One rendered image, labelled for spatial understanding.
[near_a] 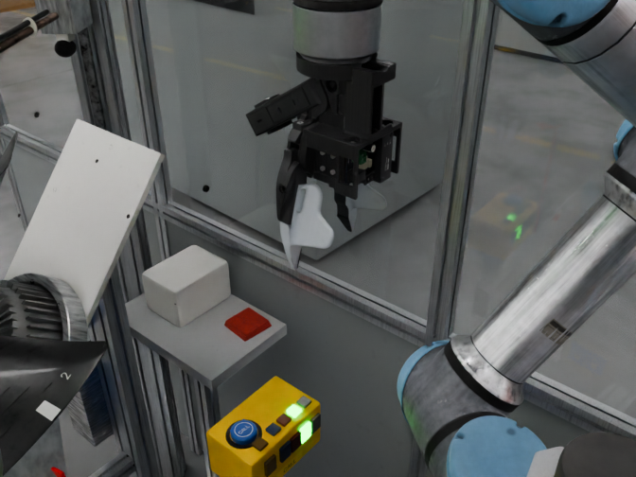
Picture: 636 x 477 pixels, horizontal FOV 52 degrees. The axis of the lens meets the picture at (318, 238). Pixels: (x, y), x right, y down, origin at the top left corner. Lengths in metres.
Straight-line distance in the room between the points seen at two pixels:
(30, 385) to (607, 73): 0.77
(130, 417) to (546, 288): 1.03
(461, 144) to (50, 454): 0.84
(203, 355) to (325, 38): 1.04
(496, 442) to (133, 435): 1.00
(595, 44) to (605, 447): 0.26
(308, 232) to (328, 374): 1.00
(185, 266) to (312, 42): 1.08
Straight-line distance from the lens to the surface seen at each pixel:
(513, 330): 0.81
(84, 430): 1.67
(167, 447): 2.23
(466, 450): 0.77
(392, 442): 1.59
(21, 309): 1.19
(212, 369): 1.44
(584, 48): 0.49
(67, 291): 1.23
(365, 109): 0.56
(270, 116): 0.64
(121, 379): 1.47
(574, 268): 0.80
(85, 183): 1.30
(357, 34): 0.55
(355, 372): 1.52
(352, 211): 0.70
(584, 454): 0.38
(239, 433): 1.02
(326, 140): 0.57
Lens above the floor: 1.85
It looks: 32 degrees down
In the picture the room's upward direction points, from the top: straight up
